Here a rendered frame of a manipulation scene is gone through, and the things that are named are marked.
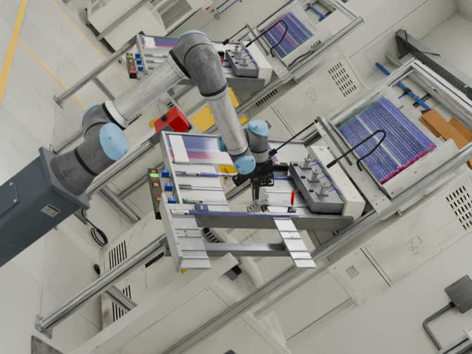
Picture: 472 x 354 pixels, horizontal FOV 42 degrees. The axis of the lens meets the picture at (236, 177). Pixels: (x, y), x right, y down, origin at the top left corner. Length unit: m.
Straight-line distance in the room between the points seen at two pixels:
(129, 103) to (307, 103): 1.97
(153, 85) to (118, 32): 4.86
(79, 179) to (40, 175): 0.12
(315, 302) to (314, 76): 1.60
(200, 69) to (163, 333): 1.22
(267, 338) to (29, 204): 1.29
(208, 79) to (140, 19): 4.97
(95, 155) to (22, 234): 0.37
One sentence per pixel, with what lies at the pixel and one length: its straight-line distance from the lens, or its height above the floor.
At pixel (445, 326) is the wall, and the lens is 3.95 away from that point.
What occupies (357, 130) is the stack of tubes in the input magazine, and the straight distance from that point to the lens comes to 2.88.
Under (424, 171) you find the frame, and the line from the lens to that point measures 2.57.
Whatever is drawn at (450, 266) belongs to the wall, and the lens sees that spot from 4.17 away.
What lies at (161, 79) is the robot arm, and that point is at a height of 0.99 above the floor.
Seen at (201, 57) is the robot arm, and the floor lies 1.15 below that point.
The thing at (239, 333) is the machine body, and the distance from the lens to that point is 2.81.
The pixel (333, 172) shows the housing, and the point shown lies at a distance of 2.74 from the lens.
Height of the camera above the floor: 1.30
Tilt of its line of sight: 8 degrees down
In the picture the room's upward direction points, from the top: 54 degrees clockwise
